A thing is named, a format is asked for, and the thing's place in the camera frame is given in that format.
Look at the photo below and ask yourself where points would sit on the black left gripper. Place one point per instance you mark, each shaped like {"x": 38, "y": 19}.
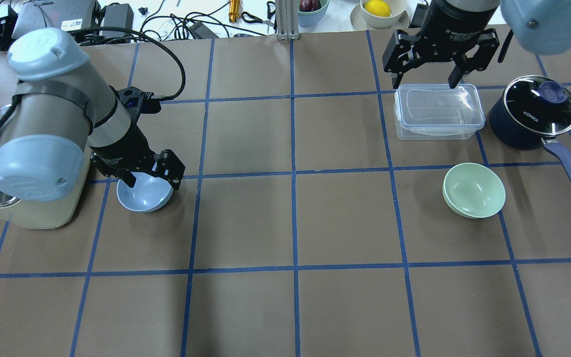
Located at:
{"x": 126, "y": 144}

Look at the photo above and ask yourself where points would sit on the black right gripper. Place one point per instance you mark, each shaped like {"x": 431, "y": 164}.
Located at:
{"x": 451, "y": 22}

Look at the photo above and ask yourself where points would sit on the green bowl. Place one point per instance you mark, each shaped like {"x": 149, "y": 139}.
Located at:
{"x": 473, "y": 191}

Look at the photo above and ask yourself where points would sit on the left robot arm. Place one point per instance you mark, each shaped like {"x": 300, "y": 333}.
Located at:
{"x": 63, "y": 118}

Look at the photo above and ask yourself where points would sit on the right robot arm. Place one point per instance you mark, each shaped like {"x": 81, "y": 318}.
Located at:
{"x": 541, "y": 27}

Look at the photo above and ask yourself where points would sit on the white bowl with lemon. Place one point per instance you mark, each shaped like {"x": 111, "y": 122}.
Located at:
{"x": 361, "y": 20}

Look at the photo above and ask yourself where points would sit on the light blue bowl with fruit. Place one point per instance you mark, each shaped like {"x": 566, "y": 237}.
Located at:
{"x": 310, "y": 12}

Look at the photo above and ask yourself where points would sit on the clear plastic lidded container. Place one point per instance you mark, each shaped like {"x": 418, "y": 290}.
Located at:
{"x": 437, "y": 112}

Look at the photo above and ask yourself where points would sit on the yellow lemon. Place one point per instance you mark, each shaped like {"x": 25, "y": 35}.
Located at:
{"x": 378, "y": 8}

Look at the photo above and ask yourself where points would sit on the dark blue saucepan with lid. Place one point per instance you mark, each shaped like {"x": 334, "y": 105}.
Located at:
{"x": 531, "y": 113}

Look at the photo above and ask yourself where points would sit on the black power adapter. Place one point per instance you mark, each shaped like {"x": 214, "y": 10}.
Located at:
{"x": 116, "y": 15}

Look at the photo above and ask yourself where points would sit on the grey device box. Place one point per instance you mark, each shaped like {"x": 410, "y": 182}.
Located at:
{"x": 61, "y": 14}

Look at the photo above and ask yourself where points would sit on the brass cylinder tool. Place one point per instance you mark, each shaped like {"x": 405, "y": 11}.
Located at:
{"x": 234, "y": 12}

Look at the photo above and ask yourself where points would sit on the aluminium frame post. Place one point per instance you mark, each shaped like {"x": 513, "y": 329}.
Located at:
{"x": 287, "y": 20}

